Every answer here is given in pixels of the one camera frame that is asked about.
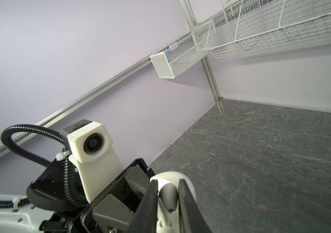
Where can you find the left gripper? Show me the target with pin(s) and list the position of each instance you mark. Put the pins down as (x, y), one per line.
(112, 210)

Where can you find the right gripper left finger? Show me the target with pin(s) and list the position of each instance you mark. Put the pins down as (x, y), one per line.
(145, 219)

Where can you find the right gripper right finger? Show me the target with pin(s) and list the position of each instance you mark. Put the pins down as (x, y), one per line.
(190, 217)

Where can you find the white earbud charging case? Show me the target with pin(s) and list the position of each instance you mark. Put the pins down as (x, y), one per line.
(168, 209)

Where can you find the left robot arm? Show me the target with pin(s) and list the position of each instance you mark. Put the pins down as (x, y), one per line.
(57, 189)

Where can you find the white mesh box basket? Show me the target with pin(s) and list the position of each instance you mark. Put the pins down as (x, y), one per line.
(181, 54)

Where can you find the white wire shelf basket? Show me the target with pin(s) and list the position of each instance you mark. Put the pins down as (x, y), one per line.
(246, 26)

